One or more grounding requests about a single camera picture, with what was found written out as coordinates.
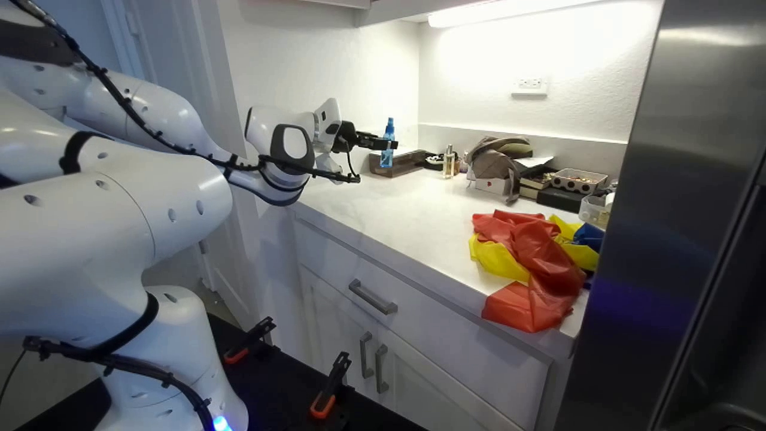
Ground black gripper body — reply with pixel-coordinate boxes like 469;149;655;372
331;117;364;156

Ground blue lens cleaner bottle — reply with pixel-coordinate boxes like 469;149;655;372
379;115;400;173

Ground small amber bottle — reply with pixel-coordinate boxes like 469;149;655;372
442;144;463;180

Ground white base cabinet door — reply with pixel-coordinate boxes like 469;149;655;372
298;266;377;394
369;318;522;431

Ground under-cabinet light strip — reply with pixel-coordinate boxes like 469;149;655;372
427;0;619;32

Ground white cabinet drawers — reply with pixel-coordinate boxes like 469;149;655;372
292;220;554;410

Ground yellow cloth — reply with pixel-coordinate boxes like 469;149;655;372
467;212;603;284

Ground black flat box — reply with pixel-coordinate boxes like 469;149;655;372
536;187;585;212

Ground red cloth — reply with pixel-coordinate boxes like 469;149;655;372
479;278;578;336
472;208;590;299

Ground black clamp with orange tips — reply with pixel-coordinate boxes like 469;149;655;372
309;350;354;421
220;313;278;369

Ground blue cloth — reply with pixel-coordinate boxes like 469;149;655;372
572;220;608;254

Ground black perforated robot table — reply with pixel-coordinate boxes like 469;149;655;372
15;308;427;431

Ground stainless steel refrigerator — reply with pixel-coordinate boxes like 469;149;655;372
554;0;766;431

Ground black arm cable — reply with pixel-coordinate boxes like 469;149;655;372
8;0;364;187

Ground silver drawer handle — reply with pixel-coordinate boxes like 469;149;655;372
347;278;400;315

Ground white wall outlet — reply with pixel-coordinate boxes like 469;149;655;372
511;77;550;101

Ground silver door handle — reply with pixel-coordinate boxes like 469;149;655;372
375;343;394;398
357;331;377;381

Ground black base cable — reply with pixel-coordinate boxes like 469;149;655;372
21;332;219;431

